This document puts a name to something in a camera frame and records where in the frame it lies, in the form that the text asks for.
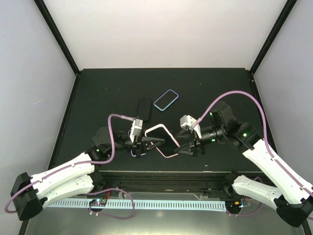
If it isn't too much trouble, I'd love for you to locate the pink phone case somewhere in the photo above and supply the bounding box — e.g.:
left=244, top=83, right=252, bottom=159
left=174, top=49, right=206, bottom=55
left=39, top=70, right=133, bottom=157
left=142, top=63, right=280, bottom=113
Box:
left=144, top=124, right=180, bottom=158

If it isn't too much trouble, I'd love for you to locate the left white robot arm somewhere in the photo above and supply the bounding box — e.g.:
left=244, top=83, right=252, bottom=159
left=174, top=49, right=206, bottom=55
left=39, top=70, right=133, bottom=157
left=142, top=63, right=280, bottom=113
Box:
left=10, top=127, right=112, bottom=221

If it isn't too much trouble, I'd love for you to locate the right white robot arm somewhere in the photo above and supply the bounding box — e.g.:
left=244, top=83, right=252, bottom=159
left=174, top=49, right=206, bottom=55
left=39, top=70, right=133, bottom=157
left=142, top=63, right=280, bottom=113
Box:
left=175, top=101, right=313, bottom=227

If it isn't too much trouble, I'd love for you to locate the phone in lilac case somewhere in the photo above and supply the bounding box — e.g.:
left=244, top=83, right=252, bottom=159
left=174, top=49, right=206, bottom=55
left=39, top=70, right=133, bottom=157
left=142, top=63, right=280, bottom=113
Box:
left=131, top=150, right=147, bottom=158

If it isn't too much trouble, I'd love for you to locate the phone in black case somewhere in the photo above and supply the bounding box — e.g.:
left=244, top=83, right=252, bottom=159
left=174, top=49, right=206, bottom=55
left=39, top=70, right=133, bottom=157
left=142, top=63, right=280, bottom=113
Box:
left=136, top=98, right=152, bottom=122

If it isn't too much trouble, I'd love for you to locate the phone in light-blue case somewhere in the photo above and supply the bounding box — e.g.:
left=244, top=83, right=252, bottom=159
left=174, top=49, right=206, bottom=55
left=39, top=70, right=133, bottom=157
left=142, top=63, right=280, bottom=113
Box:
left=154, top=89, right=179, bottom=112

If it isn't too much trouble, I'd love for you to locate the right small circuit board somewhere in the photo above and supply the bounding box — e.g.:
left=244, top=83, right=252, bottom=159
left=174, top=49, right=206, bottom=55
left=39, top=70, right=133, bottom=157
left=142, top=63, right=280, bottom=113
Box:
left=226, top=201, right=251, bottom=208

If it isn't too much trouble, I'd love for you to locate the small circuit board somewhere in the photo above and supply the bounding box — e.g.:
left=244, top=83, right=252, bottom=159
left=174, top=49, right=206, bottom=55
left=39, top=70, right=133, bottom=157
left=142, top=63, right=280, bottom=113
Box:
left=89, top=199, right=107, bottom=207
left=226, top=201, right=251, bottom=208

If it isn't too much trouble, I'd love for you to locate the left small circuit board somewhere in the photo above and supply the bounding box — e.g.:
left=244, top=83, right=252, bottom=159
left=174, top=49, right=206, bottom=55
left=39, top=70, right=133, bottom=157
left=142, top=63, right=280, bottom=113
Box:
left=89, top=199, right=107, bottom=207

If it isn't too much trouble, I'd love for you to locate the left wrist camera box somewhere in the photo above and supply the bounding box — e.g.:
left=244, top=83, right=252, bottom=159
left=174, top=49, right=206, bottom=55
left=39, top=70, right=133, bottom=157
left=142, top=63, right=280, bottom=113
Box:
left=129, top=118, right=143, bottom=142

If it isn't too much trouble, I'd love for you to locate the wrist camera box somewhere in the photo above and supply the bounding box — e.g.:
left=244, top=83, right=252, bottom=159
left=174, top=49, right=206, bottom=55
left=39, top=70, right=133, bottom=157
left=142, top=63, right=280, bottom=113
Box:
left=180, top=115, right=202, bottom=139
left=129, top=118, right=143, bottom=142

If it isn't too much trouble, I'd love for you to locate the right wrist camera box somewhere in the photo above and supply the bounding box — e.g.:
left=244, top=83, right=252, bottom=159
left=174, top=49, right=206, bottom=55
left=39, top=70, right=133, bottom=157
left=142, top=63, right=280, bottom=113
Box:
left=180, top=115, right=202, bottom=139

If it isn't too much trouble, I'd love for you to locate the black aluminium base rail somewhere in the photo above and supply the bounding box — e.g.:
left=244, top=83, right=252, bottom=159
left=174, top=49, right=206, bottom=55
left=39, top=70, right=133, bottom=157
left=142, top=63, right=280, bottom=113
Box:
left=92, top=171, right=242, bottom=200

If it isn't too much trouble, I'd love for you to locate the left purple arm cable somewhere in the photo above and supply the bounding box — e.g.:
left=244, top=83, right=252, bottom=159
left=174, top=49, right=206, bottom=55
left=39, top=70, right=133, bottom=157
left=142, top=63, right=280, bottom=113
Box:
left=4, top=114, right=136, bottom=215

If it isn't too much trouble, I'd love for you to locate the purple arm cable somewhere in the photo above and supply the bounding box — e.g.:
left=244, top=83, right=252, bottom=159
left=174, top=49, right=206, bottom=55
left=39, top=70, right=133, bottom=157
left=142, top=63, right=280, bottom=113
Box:
left=192, top=91, right=313, bottom=196
left=4, top=114, right=136, bottom=215

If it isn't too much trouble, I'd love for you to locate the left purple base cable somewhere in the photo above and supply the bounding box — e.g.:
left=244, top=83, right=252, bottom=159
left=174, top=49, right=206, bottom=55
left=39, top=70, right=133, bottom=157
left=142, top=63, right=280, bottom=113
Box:
left=85, top=188, right=135, bottom=220

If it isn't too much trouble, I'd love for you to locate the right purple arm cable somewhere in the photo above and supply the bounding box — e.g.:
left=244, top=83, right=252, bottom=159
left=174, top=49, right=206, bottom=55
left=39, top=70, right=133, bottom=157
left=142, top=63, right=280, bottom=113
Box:
left=192, top=91, right=313, bottom=196

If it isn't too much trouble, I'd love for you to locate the white slotted cable duct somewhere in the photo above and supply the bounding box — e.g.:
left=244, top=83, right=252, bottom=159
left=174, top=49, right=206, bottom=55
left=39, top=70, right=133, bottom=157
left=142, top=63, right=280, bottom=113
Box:
left=49, top=198, right=226, bottom=212

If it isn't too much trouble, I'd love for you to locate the right black frame post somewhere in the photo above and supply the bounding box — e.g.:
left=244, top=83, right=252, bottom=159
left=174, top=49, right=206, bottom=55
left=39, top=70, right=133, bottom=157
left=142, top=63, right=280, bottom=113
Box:
left=249, top=0, right=297, bottom=75

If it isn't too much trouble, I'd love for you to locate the black frame post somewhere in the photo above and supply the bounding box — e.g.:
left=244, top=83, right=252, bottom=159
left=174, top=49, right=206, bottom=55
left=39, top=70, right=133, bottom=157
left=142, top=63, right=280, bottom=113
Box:
left=249, top=0, right=297, bottom=75
left=34, top=0, right=80, bottom=76

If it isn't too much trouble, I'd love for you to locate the left black frame post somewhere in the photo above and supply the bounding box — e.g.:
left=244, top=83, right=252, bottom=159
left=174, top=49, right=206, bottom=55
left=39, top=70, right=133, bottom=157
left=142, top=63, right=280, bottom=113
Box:
left=34, top=0, right=80, bottom=76

